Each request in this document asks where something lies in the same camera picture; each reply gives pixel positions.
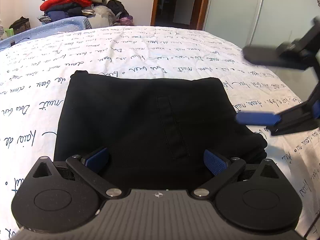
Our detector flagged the black pants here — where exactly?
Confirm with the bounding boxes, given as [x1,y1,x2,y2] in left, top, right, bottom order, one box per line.
[54,71,267,190]

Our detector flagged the black handbag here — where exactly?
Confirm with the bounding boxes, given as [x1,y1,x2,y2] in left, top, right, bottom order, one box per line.
[9,16,31,35]

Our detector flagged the green plastic chair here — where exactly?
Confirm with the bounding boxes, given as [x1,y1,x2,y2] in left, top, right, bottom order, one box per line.
[4,28,15,38]

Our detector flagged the white script-print bed sheet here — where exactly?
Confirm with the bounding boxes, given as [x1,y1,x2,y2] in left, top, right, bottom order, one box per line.
[1,27,319,239]

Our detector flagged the wooden door frame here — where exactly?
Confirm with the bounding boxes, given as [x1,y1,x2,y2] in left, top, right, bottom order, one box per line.
[150,0,209,30]

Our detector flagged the pile of clothes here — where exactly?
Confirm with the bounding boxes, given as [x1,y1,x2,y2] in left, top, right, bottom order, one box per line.
[38,0,133,28]

